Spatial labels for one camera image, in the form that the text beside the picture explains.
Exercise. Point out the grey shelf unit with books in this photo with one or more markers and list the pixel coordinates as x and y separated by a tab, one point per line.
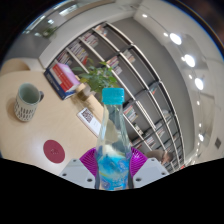
133	86

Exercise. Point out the flat round red coaster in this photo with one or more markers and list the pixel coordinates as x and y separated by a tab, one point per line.
54	151

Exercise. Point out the grey patterned mug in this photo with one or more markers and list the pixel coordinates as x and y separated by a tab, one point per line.
26	105

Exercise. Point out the white open booklet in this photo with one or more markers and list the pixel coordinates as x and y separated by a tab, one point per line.
89	120

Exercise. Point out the green plant in white pot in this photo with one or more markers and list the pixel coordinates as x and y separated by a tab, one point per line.
98	78

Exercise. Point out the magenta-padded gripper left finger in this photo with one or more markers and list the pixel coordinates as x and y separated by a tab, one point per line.
76	171

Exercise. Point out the red book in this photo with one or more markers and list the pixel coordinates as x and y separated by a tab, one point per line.
60	81

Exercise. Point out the small potted plant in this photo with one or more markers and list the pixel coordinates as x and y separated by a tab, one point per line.
50	31

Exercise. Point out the ceiling lights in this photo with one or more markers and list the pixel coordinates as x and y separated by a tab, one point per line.
190	60

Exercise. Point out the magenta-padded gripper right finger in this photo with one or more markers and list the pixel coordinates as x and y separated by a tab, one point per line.
151	171

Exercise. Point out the clear bottle with blue cap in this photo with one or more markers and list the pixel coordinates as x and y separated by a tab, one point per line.
113	146

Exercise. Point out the pink book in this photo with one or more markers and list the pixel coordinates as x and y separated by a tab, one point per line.
68	75

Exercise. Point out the round-backed wooden chair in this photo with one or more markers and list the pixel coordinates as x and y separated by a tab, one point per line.
13	66

